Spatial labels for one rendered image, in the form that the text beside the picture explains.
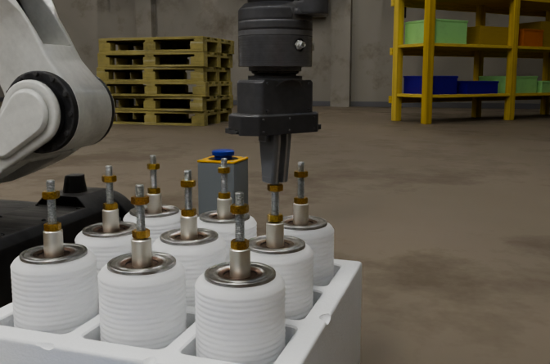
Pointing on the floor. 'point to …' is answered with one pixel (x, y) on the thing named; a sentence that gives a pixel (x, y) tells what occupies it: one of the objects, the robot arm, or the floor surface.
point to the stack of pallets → (168, 79)
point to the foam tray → (340, 321)
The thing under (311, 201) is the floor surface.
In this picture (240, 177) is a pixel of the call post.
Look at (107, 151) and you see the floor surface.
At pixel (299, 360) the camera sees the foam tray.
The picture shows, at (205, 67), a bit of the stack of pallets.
